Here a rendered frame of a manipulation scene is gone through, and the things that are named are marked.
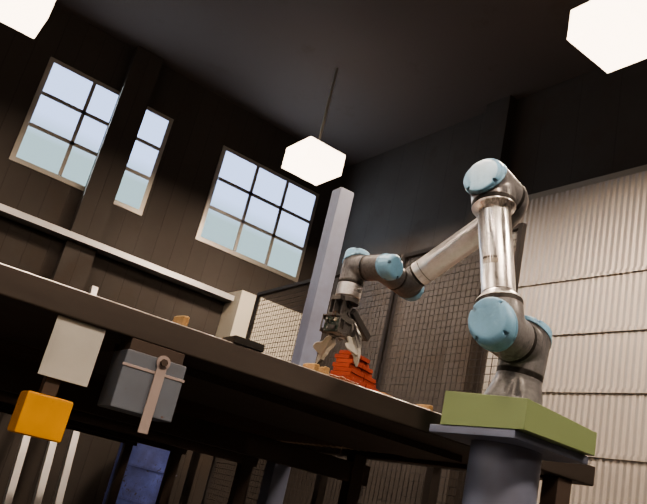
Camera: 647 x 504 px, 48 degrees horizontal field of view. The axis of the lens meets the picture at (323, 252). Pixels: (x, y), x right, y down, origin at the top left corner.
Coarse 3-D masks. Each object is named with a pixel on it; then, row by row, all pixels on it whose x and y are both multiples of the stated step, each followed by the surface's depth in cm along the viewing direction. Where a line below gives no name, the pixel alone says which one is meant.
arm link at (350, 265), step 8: (352, 248) 215; (360, 248) 215; (344, 256) 217; (352, 256) 214; (360, 256) 213; (344, 264) 214; (352, 264) 212; (344, 272) 213; (352, 272) 212; (344, 280) 212; (352, 280) 211; (360, 280) 212
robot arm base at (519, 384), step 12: (504, 372) 179; (516, 372) 177; (528, 372) 177; (492, 384) 179; (504, 384) 176; (516, 384) 176; (528, 384) 175; (540, 384) 178; (516, 396) 173; (528, 396) 174; (540, 396) 176
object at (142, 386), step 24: (120, 360) 150; (144, 360) 150; (168, 360) 152; (120, 384) 146; (144, 384) 149; (168, 384) 151; (120, 408) 145; (144, 408) 147; (168, 408) 151; (144, 432) 146
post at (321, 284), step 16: (336, 192) 433; (352, 192) 434; (336, 208) 426; (336, 224) 424; (320, 240) 428; (336, 240) 422; (320, 256) 420; (336, 256) 420; (320, 272) 413; (320, 288) 411; (320, 304) 409; (304, 320) 408; (320, 320) 407; (304, 336) 401; (320, 336) 405; (304, 352) 398; (272, 464) 380; (272, 480) 375; (272, 496) 374
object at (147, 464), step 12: (120, 444) 678; (144, 444) 660; (132, 456) 658; (144, 456) 657; (156, 456) 659; (168, 456) 666; (132, 468) 653; (144, 468) 653; (156, 468) 657; (132, 480) 650; (144, 480) 651; (156, 480) 656; (120, 492) 648; (132, 492) 646; (144, 492) 649; (156, 492) 654
